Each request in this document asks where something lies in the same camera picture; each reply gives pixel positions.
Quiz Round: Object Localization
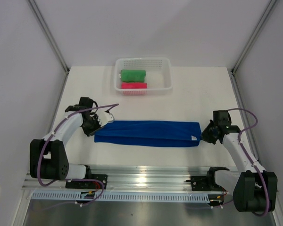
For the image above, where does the blue towel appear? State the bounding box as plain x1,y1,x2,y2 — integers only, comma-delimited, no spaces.
94,121,201,147

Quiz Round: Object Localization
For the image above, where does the aluminium frame post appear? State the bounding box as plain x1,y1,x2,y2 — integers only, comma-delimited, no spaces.
26,0,70,74
231,0,279,75

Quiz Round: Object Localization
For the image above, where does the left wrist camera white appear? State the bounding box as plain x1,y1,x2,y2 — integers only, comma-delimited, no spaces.
97,111,115,127

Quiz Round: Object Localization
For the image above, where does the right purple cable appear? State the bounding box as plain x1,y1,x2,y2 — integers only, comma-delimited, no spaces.
209,108,272,216

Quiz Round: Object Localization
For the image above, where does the left aluminium frame post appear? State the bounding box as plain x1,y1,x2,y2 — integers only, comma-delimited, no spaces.
26,0,70,74

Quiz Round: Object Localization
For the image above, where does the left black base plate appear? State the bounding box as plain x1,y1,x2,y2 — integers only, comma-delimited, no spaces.
66,174,108,190

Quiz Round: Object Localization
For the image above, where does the aluminium mounting rail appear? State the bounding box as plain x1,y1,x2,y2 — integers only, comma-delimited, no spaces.
22,164,279,194

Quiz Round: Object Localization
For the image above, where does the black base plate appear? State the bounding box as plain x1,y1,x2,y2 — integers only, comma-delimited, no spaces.
185,176,225,192
66,174,108,190

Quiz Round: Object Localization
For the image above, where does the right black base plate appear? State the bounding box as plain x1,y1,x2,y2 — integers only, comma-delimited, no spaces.
185,176,225,192

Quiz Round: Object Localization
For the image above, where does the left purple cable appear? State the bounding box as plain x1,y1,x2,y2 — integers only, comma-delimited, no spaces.
37,103,120,209

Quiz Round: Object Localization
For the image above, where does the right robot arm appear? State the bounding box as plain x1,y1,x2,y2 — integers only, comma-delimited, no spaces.
201,110,278,217

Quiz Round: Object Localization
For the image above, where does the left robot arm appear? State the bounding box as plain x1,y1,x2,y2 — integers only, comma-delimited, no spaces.
30,97,109,188

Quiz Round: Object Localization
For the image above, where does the pink towel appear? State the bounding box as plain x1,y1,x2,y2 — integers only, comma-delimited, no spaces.
121,82,148,89

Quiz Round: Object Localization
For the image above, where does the green towel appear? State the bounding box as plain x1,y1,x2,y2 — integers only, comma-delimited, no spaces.
120,69,146,82

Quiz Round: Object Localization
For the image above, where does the white plastic basket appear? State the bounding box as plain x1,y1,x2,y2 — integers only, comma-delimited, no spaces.
113,57,173,96

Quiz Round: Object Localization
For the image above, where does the slotted cable duct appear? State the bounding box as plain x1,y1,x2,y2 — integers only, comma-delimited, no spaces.
31,191,210,203

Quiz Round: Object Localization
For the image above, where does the purple cable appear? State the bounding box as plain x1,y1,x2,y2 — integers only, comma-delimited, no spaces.
209,108,272,216
37,103,120,209

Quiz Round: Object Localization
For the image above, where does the right aluminium frame post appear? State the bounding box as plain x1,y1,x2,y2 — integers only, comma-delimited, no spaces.
231,0,279,75

